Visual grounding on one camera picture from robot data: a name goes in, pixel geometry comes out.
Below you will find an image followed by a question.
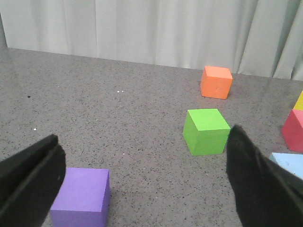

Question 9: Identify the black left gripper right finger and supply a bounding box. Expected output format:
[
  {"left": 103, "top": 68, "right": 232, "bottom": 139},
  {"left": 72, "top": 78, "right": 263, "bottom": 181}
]
[{"left": 226, "top": 124, "right": 303, "bottom": 227}]

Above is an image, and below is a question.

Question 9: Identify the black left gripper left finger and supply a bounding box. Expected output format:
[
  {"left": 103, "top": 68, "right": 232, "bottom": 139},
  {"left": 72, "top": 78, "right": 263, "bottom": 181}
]
[{"left": 0, "top": 134, "right": 66, "bottom": 227}]

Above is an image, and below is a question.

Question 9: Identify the light blue cube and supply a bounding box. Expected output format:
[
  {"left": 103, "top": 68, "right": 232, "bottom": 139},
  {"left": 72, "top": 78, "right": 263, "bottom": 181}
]
[{"left": 269, "top": 153, "right": 303, "bottom": 179}]

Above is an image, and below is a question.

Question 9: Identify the purple foam cube left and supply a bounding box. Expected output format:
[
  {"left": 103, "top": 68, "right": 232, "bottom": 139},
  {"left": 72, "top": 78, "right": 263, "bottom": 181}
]
[{"left": 50, "top": 167, "right": 110, "bottom": 227}]

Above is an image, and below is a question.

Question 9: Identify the small red foam cube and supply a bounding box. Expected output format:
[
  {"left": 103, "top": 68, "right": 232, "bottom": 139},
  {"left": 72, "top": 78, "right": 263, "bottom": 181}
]
[{"left": 281, "top": 109, "right": 303, "bottom": 153}]

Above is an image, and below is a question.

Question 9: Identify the green foam cube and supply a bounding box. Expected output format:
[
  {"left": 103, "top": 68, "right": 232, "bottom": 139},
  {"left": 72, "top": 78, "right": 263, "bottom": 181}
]
[{"left": 183, "top": 109, "right": 231, "bottom": 156}]

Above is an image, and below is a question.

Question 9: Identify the yellow foam cube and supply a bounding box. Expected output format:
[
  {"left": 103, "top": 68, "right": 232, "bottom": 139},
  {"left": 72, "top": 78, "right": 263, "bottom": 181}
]
[{"left": 293, "top": 91, "right": 303, "bottom": 110}]

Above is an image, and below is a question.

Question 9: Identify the orange foam cube left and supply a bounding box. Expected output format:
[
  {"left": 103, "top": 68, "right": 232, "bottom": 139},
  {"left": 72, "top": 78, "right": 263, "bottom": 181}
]
[{"left": 200, "top": 66, "right": 233, "bottom": 99}]

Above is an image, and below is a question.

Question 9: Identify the grey curtain backdrop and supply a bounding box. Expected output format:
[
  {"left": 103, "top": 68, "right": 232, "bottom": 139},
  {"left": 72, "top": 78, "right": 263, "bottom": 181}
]
[{"left": 0, "top": 0, "right": 303, "bottom": 80}]

